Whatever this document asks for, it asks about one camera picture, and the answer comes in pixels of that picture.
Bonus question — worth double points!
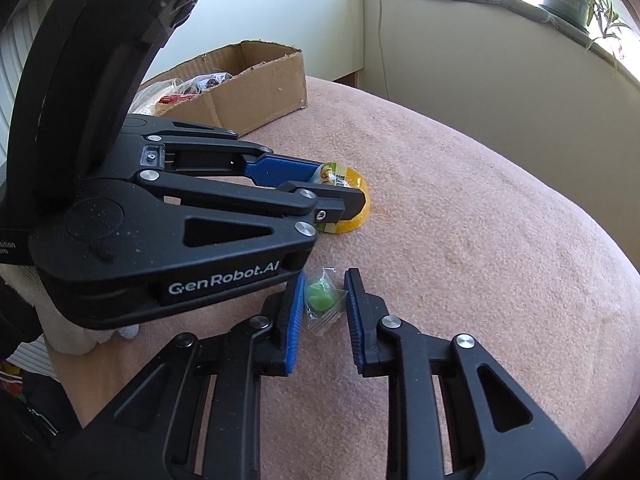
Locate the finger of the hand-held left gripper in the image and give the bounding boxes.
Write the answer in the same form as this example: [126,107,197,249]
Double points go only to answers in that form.
[120,115,326,186]
[135,167,370,283]

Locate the white cabinet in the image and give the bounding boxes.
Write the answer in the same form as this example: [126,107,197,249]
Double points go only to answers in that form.
[210,0,366,81]

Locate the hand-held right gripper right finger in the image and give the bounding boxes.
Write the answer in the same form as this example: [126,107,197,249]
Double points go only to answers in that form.
[344,269,586,480]

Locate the brown cardboard box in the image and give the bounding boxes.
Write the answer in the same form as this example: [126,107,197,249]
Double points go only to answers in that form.
[127,39,308,136]

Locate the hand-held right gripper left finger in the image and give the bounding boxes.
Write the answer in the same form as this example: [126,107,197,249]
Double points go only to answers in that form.
[65,270,307,480]

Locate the white cable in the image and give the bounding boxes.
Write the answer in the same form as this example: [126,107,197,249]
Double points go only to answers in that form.
[372,0,391,101]

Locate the green candy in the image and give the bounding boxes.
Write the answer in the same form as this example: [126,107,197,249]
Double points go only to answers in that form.
[305,267,348,338]

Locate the person's left hand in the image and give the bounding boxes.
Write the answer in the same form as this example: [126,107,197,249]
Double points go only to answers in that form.
[0,266,141,356]

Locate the clear packet of dark snack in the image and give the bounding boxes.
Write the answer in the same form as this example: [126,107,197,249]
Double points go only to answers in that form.
[192,74,236,95]

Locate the yellow jelly cup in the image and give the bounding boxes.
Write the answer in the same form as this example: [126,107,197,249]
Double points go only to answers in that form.
[310,161,373,235]

